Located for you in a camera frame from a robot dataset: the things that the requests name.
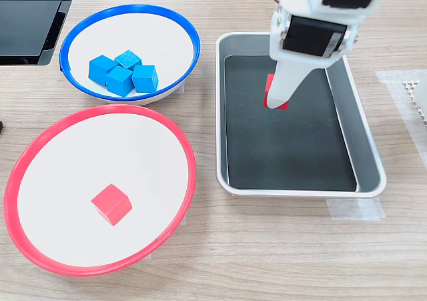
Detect red cube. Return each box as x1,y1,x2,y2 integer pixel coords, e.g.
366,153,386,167
90,183,133,228
262,73,290,110

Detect white plate blue rim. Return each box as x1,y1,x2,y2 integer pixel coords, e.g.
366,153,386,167
59,3,202,107

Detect black tray mat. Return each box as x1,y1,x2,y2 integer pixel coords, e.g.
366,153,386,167
223,54,358,192

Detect pale perforated plate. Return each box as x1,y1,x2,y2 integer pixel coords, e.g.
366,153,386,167
402,79,427,127

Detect steel tray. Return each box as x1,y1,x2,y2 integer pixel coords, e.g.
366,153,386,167
215,31,388,198

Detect blue cube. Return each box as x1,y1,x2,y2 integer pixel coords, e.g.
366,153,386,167
105,65,135,97
88,54,119,87
131,64,159,94
113,49,143,71

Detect white plate red rim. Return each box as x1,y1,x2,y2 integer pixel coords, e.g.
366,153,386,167
3,103,197,278

